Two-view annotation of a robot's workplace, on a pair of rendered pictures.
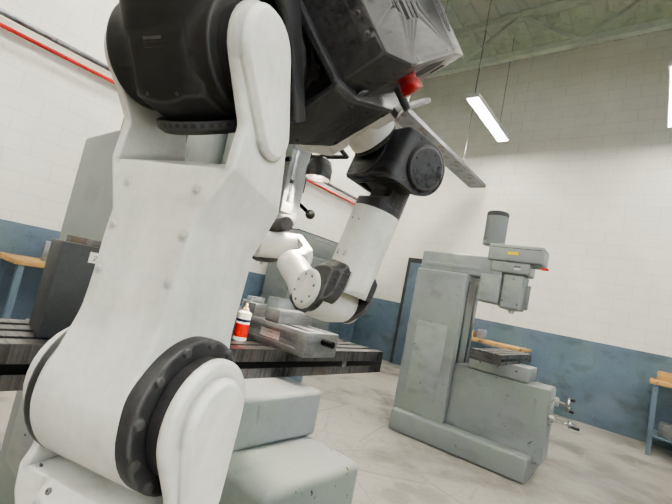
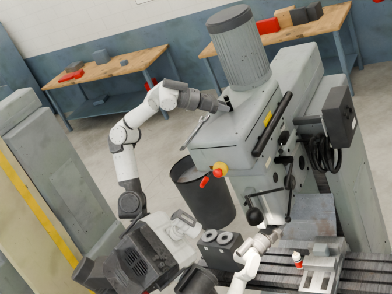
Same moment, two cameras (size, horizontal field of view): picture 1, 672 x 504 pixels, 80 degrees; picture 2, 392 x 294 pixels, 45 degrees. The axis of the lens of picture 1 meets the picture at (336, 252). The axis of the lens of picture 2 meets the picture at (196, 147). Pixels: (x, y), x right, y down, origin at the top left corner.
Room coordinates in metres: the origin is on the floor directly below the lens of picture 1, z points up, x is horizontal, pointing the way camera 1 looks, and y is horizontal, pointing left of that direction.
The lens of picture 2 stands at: (0.93, -1.52, 2.72)
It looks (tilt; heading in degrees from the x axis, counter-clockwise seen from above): 27 degrees down; 89
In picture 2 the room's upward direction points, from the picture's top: 25 degrees counter-clockwise
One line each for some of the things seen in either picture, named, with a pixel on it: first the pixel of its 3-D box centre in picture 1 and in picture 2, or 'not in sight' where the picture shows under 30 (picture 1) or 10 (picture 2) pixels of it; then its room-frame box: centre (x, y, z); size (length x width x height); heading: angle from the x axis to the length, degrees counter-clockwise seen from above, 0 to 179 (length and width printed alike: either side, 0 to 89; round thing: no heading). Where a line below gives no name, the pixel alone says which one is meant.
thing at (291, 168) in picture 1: (288, 176); (255, 207); (1.10, 0.17, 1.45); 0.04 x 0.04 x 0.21; 50
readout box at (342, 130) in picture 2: not in sight; (341, 116); (1.62, 0.27, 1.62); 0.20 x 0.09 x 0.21; 50
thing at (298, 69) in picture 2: not in sight; (282, 95); (1.49, 0.64, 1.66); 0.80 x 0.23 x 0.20; 50
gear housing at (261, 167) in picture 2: not in sight; (250, 144); (1.20, 0.29, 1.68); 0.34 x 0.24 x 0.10; 50
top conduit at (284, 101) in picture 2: not in sight; (273, 121); (1.31, 0.19, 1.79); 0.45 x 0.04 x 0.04; 50
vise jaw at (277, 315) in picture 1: (289, 316); (319, 263); (1.27, 0.10, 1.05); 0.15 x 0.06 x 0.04; 141
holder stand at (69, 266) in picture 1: (105, 289); (223, 249); (0.88, 0.48, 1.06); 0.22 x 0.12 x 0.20; 134
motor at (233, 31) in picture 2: not in sight; (239, 48); (1.33, 0.45, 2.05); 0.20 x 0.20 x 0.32
